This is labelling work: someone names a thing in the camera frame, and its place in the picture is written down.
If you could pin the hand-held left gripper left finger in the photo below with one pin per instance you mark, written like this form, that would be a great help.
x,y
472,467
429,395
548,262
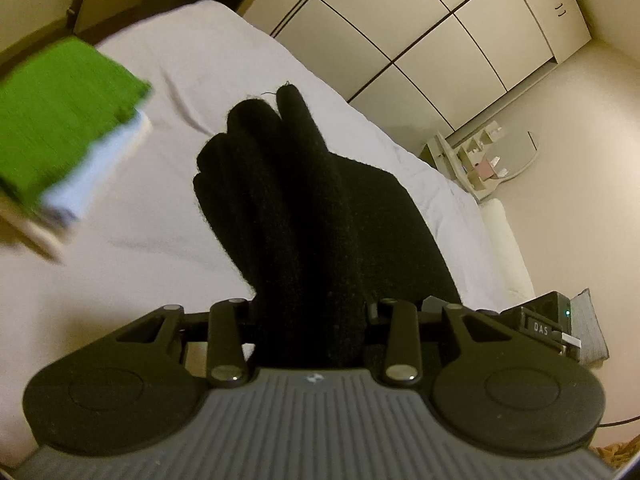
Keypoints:
x,y
226,337

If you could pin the black knit garment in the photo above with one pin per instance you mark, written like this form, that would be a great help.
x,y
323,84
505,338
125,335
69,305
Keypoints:
x,y
320,210

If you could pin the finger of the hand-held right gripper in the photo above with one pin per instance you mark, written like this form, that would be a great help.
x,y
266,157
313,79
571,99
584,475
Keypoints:
x,y
432,304

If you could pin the light blue folded cloth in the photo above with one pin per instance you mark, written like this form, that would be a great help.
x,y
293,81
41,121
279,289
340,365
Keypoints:
x,y
95,175

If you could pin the green folded cloth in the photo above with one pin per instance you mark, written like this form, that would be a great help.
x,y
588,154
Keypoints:
x,y
65,115

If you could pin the white bed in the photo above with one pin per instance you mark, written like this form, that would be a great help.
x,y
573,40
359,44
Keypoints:
x,y
165,245

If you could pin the cream wardrobe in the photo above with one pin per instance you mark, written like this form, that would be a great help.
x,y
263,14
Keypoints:
x,y
425,35

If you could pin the white small shelf unit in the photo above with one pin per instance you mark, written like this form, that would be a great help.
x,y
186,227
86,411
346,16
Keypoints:
x,y
457,160

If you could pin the white cushion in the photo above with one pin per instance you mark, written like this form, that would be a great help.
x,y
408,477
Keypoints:
x,y
507,245

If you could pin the beige folded cloth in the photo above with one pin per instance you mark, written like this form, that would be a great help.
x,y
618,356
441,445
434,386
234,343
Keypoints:
x,y
40,232

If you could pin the pink box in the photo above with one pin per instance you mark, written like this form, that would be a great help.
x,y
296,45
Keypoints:
x,y
484,170

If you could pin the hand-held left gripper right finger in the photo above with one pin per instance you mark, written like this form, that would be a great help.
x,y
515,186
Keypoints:
x,y
401,337

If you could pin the oval mirror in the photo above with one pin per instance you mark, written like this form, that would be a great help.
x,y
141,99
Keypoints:
x,y
522,152

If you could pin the grey cushion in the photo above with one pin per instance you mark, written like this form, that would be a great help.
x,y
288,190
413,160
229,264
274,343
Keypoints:
x,y
590,327

